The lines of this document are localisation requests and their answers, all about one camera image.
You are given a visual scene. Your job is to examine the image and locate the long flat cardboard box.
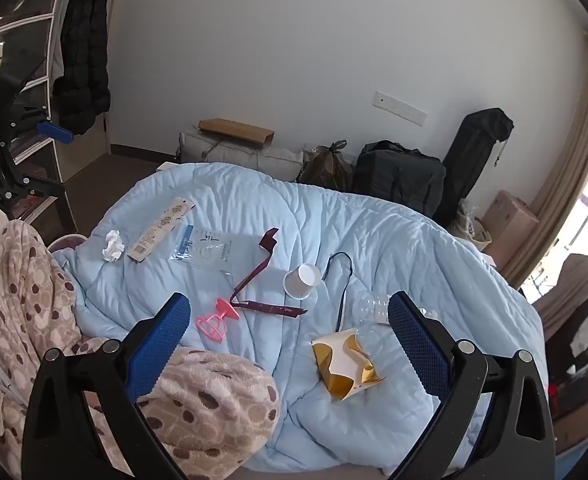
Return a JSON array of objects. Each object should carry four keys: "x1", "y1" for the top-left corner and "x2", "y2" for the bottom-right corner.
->
[{"x1": 197, "y1": 118, "x2": 276, "y2": 147}]

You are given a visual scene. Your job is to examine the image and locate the tall black carry bag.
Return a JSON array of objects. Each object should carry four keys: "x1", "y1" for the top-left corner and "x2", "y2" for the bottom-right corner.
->
[{"x1": 431, "y1": 107, "x2": 515, "y2": 228}]

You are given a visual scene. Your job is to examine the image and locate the brown garment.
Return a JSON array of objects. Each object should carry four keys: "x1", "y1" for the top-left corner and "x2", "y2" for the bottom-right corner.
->
[{"x1": 531, "y1": 253, "x2": 588, "y2": 341}]

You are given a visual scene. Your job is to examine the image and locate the thin black cord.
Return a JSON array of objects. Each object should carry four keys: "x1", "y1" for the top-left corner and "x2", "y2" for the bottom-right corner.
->
[{"x1": 322, "y1": 252, "x2": 353, "y2": 333}]

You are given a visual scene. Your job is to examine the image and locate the white wall socket panel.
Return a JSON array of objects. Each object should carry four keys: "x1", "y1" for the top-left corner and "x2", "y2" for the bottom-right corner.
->
[{"x1": 373, "y1": 91, "x2": 429, "y2": 126}]

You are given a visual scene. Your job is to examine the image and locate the grey bedding bag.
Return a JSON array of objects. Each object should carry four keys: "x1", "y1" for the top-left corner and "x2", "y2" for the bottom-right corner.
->
[{"x1": 176, "y1": 130, "x2": 305, "y2": 183}]

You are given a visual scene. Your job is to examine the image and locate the clear plastic bag blue label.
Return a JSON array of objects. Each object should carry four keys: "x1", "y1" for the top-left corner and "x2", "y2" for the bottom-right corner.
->
[{"x1": 169, "y1": 223, "x2": 236, "y2": 275}]

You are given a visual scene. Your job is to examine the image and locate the white and gold paper box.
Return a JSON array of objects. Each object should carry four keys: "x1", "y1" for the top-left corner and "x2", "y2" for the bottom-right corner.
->
[{"x1": 311, "y1": 327, "x2": 387, "y2": 402}]

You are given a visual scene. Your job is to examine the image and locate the brown cardboard box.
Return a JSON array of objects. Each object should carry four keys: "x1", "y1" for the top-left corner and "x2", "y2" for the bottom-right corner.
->
[{"x1": 479, "y1": 189, "x2": 540, "y2": 271}]

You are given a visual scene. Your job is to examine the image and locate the brown plastic bag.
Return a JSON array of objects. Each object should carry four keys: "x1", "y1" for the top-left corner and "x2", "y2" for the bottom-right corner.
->
[{"x1": 296, "y1": 140, "x2": 357, "y2": 191}]

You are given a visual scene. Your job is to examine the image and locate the white shelf cabinet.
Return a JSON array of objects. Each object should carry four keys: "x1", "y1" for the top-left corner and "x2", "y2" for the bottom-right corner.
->
[{"x1": 0, "y1": 0, "x2": 77, "y2": 226}]

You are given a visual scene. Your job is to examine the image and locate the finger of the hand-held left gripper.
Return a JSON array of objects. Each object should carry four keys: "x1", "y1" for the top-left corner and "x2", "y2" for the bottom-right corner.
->
[
  {"x1": 0, "y1": 57, "x2": 76, "y2": 148},
  {"x1": 0, "y1": 142, "x2": 78, "y2": 233}
]

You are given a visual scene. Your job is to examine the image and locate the white bag with clutter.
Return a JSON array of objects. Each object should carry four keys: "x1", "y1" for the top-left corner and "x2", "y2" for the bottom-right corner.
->
[{"x1": 446, "y1": 199, "x2": 492, "y2": 253}]

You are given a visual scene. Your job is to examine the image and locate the crumpled white tissue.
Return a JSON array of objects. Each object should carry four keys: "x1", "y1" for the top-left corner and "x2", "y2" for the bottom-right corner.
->
[{"x1": 101, "y1": 230, "x2": 126, "y2": 262}]

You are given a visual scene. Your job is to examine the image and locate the light blue quilt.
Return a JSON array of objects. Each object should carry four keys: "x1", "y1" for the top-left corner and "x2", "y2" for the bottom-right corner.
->
[{"x1": 51, "y1": 161, "x2": 547, "y2": 478}]

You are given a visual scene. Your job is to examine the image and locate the black duffel bag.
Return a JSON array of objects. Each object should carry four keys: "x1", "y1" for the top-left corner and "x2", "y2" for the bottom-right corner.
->
[{"x1": 351, "y1": 140, "x2": 447, "y2": 218}]

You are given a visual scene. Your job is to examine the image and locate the long beige paper wrapper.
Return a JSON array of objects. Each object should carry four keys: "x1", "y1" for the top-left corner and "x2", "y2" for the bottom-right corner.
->
[{"x1": 126, "y1": 198, "x2": 196, "y2": 263}]

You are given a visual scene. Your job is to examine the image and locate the crushed clear plastic bottle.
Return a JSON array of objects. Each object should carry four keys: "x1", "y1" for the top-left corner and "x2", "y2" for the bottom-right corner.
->
[{"x1": 351, "y1": 291, "x2": 391, "y2": 327}]

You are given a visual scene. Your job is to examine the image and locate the dark red ribbon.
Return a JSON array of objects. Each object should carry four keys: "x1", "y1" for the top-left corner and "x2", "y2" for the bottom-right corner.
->
[{"x1": 230, "y1": 227, "x2": 309, "y2": 318}]

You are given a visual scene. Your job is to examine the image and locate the beige curtain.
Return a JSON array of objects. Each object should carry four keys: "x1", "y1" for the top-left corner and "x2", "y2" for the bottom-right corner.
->
[{"x1": 506, "y1": 25, "x2": 588, "y2": 291}]

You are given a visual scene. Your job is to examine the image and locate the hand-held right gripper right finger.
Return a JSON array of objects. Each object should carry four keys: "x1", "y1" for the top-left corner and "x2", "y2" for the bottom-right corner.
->
[{"x1": 388, "y1": 290, "x2": 557, "y2": 480}]

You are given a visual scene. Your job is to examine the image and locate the black down jacket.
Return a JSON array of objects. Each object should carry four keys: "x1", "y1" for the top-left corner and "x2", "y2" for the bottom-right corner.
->
[{"x1": 51, "y1": 0, "x2": 112, "y2": 136}]

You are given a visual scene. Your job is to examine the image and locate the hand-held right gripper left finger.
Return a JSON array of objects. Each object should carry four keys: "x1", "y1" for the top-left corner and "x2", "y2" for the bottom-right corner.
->
[{"x1": 21, "y1": 291, "x2": 192, "y2": 480}]

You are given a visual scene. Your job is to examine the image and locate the white paper cup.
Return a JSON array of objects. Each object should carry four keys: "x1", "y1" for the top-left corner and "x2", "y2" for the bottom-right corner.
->
[{"x1": 283, "y1": 263, "x2": 322, "y2": 301}]

